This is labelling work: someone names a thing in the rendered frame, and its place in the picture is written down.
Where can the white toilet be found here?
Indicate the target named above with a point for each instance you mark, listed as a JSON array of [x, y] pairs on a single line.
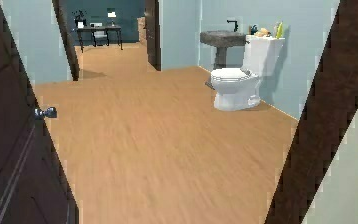
[[243, 80]]

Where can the dark brown far room door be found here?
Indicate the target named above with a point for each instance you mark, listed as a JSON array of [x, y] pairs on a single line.
[[152, 33]]

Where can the dark brown room door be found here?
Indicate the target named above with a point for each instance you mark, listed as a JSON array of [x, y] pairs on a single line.
[[10, 140], [152, 33]]

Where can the black sink faucet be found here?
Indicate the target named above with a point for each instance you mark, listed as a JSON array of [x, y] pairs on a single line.
[[233, 24]]

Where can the white chair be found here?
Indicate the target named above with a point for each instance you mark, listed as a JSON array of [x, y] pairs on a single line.
[[100, 36]]

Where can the dark blue round object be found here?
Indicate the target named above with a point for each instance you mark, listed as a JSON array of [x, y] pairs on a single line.
[[253, 29]]

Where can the black desk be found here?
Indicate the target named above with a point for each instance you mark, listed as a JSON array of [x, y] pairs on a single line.
[[99, 32]]

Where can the tan cloth lump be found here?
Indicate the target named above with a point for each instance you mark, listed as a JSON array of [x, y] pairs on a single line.
[[263, 32]]

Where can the small white table lamp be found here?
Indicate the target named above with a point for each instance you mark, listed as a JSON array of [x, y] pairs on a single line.
[[112, 16]]

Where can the silver round door knob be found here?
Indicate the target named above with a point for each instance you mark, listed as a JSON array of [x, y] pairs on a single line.
[[46, 112]]

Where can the dark house plant white pot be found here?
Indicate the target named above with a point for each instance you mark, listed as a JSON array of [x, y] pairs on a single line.
[[80, 19]]

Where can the grey pedestal sink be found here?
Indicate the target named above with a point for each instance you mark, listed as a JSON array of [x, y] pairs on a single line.
[[222, 41]]

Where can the dark brown far door frame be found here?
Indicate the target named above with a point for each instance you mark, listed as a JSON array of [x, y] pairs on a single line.
[[67, 40]]

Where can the dark brown door frame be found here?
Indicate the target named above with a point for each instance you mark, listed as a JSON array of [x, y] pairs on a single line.
[[323, 113], [67, 40]]

